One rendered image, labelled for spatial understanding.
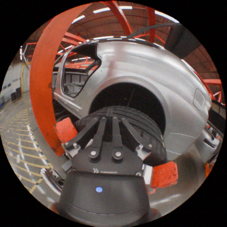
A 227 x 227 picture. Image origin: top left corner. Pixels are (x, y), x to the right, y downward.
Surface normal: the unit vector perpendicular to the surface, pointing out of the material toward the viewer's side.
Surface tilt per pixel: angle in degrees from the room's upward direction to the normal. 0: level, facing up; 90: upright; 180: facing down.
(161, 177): 55
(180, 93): 90
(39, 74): 90
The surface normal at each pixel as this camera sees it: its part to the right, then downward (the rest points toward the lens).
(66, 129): 0.78, -0.33
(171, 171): -0.58, -0.81
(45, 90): 0.88, 0.39
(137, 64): -0.42, 0.34
